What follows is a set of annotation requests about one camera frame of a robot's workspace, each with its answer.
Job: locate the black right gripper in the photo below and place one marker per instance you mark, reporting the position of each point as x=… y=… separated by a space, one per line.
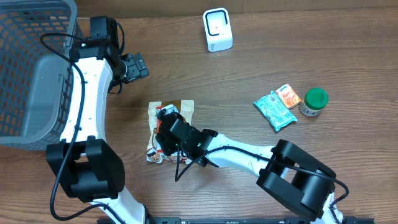
x=165 y=152

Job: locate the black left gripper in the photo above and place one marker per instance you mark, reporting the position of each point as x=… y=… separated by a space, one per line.
x=138 y=67

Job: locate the white snack bag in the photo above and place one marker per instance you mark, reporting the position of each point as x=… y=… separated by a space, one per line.
x=154 y=152

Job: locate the teal wet wipes pack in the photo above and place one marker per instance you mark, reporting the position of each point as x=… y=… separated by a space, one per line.
x=273 y=109

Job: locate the orange tissue pack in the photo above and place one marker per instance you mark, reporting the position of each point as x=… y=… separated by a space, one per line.
x=288 y=96

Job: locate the green lid jar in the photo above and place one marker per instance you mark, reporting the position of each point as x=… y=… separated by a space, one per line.
x=314 y=102

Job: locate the red candy bar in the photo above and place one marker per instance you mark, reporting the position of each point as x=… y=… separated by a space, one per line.
x=158 y=124

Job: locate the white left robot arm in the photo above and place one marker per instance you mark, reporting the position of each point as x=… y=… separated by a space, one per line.
x=89 y=174

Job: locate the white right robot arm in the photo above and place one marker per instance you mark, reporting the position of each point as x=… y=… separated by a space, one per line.
x=297 y=180

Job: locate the white barcode scanner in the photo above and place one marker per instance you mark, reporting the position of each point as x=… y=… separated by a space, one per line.
x=218 y=29

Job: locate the grey plastic basket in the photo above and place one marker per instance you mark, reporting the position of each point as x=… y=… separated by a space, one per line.
x=36 y=84

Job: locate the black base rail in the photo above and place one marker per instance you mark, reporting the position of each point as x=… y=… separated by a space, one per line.
x=286 y=220

